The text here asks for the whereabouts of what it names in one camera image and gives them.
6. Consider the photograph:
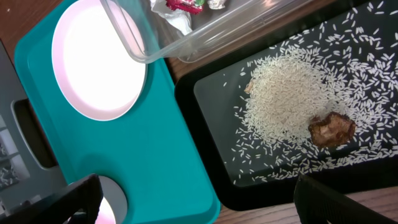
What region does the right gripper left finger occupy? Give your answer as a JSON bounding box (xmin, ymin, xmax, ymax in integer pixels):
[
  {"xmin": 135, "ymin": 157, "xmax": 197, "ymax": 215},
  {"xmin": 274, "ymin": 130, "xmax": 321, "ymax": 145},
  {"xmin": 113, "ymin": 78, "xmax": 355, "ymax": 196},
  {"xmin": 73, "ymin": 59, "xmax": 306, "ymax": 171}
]
[{"xmin": 1, "ymin": 174, "xmax": 103, "ymax": 224}]

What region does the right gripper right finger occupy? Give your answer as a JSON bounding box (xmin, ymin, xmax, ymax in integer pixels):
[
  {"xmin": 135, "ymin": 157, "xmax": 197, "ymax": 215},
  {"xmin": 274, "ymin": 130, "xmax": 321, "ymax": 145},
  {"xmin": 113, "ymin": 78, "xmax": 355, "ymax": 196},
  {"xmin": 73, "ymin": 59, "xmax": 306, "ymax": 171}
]
[{"xmin": 294, "ymin": 175, "xmax": 397, "ymax": 224}]

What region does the small pink plate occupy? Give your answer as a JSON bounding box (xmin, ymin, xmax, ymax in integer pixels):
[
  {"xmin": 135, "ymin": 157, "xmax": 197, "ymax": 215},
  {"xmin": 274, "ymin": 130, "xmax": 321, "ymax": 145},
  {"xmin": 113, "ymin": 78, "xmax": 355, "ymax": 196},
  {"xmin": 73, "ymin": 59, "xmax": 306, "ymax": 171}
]
[{"xmin": 95, "ymin": 175, "xmax": 128, "ymax": 224}]

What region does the brown food chunk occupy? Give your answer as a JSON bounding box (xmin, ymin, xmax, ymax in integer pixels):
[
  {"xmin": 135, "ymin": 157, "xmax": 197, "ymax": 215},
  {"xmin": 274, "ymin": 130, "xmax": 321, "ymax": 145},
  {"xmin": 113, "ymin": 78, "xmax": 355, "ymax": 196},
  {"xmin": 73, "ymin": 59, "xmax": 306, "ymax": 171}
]
[{"xmin": 308, "ymin": 111, "xmax": 356, "ymax": 148}]

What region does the large white plate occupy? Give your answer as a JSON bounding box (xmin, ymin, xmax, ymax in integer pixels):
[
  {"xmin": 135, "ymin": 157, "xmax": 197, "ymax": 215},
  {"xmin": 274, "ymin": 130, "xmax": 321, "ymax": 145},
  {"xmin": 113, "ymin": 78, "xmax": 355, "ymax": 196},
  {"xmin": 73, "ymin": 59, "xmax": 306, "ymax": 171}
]
[{"xmin": 52, "ymin": 0, "xmax": 147, "ymax": 121}]

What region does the white rice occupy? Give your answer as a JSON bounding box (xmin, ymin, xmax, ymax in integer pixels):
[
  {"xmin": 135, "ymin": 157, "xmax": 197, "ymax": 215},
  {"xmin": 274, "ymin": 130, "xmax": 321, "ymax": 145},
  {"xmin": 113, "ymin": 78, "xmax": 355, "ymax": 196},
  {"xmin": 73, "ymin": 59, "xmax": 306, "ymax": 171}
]
[{"xmin": 231, "ymin": 1, "xmax": 397, "ymax": 182}]

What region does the red snack wrapper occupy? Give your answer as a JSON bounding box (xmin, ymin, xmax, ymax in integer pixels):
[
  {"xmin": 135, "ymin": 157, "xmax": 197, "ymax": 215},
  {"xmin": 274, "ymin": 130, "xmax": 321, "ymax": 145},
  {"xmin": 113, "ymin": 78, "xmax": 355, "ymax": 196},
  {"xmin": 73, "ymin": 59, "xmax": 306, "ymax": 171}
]
[{"xmin": 166, "ymin": 0, "xmax": 205, "ymax": 14}]

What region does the black waste tray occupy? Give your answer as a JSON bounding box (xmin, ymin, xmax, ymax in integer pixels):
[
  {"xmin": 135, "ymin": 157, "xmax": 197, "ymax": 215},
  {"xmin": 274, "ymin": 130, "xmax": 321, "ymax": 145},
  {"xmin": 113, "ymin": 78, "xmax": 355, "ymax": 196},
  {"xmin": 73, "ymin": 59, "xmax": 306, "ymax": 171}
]
[{"xmin": 175, "ymin": 0, "xmax": 397, "ymax": 211}]

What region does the grey plastic dish rack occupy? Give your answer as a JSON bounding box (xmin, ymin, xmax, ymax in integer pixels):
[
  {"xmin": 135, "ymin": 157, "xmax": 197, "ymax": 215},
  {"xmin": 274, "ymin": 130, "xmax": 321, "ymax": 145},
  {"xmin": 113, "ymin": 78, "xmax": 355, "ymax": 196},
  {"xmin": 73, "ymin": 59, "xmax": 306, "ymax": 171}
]
[{"xmin": 1, "ymin": 44, "xmax": 67, "ymax": 217}]

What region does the teal plastic tray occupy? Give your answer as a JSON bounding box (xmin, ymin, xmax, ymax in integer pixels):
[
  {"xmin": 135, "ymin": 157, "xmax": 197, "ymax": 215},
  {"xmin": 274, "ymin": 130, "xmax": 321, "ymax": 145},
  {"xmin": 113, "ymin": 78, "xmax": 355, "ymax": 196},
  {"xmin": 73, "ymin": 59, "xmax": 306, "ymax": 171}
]
[{"xmin": 14, "ymin": 1, "xmax": 221, "ymax": 224}]

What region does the clear plastic bin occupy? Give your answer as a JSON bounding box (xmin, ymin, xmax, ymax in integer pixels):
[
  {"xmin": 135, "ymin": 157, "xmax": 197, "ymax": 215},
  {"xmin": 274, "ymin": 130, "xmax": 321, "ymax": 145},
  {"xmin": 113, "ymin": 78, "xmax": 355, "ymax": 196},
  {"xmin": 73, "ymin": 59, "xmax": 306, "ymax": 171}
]
[{"xmin": 101, "ymin": 0, "xmax": 309, "ymax": 63}]

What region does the crumpled white tissue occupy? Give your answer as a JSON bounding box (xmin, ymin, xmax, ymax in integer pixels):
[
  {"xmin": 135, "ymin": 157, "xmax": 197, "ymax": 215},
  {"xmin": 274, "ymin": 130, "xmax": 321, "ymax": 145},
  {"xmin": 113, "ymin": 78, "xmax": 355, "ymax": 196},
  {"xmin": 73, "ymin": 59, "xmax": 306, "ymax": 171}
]
[{"xmin": 150, "ymin": 0, "xmax": 226, "ymax": 35}]

